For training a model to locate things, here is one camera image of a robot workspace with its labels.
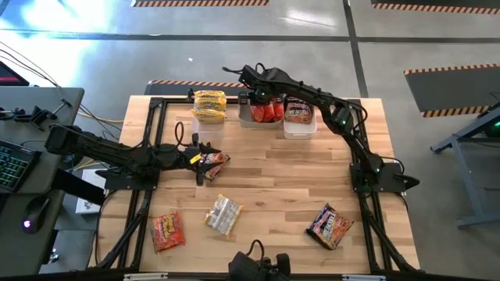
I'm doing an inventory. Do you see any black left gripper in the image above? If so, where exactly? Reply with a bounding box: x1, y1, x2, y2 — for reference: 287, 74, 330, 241
166, 142, 222, 187

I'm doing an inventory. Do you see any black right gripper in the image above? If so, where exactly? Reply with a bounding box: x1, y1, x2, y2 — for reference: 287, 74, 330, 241
238, 66, 282, 105

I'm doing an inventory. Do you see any black Maruchan fire noodle pack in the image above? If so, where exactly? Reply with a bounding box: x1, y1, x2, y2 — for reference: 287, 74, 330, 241
286, 97, 313, 108
284, 105, 315, 125
198, 151, 231, 182
305, 202, 355, 251

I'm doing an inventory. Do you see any yellow Maruchan noodle pack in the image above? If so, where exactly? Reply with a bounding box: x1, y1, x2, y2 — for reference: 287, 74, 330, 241
202, 194, 244, 239
190, 108, 227, 125
194, 96, 227, 112
194, 90, 227, 99

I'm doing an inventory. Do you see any grey plastic bin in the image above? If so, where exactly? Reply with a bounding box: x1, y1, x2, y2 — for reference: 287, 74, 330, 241
237, 97, 284, 130

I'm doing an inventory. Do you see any clear plastic bin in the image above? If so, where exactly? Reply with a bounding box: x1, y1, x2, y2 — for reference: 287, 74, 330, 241
190, 90, 227, 137

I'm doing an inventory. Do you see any white plastic bin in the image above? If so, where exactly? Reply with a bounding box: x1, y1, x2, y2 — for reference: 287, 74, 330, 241
283, 97, 318, 141

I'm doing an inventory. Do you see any black mat with striped edge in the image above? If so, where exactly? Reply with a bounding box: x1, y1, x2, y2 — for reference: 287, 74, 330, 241
130, 0, 270, 8
370, 0, 500, 16
403, 63, 500, 119
143, 79, 318, 98

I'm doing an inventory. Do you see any white box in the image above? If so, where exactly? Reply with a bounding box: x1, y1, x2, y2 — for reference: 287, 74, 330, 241
75, 168, 107, 215

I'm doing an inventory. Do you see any black desk leg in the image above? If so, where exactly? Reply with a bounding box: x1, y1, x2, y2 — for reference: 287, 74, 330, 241
50, 167, 106, 207

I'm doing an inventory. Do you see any grey office desk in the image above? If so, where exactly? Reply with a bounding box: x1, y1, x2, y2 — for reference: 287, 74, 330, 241
0, 86, 85, 276

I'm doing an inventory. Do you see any black desk clamp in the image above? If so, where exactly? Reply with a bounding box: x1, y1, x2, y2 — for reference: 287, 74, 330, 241
0, 104, 59, 126

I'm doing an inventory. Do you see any black computer mouse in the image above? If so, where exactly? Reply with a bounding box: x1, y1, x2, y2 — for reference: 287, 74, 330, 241
21, 194, 51, 235

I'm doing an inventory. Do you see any backlit black keyboard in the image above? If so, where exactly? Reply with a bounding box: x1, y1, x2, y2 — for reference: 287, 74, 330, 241
0, 139, 42, 195

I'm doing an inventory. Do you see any black monitor with red stripe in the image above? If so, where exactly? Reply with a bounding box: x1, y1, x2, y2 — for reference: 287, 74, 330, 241
0, 60, 30, 87

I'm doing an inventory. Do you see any blue-grey table stand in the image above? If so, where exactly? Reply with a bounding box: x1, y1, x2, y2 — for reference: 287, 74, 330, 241
429, 101, 500, 230

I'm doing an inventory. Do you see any black device with green light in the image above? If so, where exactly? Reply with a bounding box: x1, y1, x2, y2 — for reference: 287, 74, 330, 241
484, 116, 500, 138

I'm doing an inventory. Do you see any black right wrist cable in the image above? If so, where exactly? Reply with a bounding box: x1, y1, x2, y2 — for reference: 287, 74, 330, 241
222, 64, 251, 77

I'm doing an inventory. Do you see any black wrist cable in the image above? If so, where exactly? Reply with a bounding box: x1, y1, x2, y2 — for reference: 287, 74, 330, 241
222, 64, 251, 77
173, 120, 187, 148

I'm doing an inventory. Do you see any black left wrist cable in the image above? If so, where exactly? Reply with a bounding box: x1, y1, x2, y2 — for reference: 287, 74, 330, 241
173, 120, 187, 148

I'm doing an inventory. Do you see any black aluminium table frame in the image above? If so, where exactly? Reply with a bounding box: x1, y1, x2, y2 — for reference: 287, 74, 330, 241
88, 86, 422, 274

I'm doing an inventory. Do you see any yellow cable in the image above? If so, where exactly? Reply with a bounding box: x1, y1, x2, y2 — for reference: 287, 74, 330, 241
77, 111, 126, 125

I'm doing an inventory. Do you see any black device with cable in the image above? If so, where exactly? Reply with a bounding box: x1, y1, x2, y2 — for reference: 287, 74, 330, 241
228, 239, 292, 281

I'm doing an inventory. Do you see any white bracket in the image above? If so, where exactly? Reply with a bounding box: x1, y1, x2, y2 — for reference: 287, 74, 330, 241
123, 272, 170, 281
341, 274, 388, 281

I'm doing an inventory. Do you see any black floor cable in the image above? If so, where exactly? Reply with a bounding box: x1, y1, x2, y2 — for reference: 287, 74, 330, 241
0, 41, 59, 89

